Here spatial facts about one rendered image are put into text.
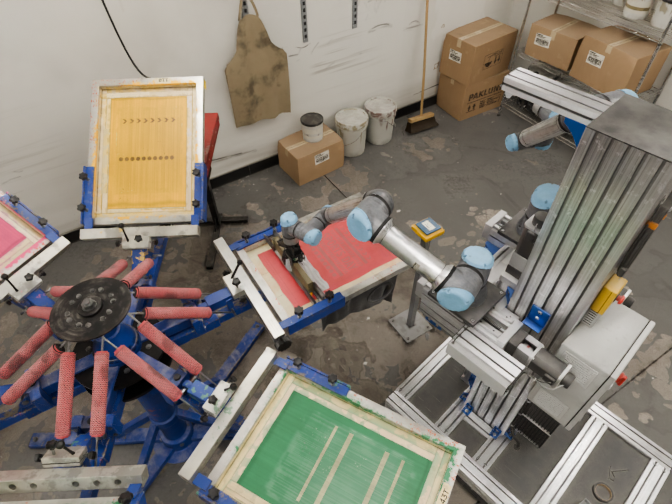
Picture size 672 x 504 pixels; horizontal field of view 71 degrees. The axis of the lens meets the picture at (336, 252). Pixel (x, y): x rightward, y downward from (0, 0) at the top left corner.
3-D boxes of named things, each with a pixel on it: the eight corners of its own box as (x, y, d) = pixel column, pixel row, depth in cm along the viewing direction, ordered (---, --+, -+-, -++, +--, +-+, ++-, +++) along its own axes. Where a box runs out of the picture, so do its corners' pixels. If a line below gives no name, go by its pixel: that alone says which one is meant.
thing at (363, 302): (384, 289, 269) (388, 251, 245) (393, 299, 264) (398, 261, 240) (315, 326, 253) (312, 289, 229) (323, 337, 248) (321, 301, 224)
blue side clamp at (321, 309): (339, 298, 226) (339, 289, 221) (345, 305, 223) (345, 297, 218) (284, 327, 216) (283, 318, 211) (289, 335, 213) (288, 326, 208)
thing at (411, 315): (412, 306, 337) (430, 207, 265) (432, 328, 324) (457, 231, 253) (387, 320, 329) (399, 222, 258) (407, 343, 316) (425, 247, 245)
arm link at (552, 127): (585, 128, 160) (506, 158, 208) (612, 122, 163) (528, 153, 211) (578, 94, 160) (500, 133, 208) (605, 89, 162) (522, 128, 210)
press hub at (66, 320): (199, 393, 295) (123, 248, 195) (224, 446, 273) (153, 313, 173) (137, 426, 282) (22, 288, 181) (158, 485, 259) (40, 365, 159)
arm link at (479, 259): (492, 273, 182) (501, 249, 172) (478, 296, 175) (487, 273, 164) (464, 260, 187) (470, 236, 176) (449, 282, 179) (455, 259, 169)
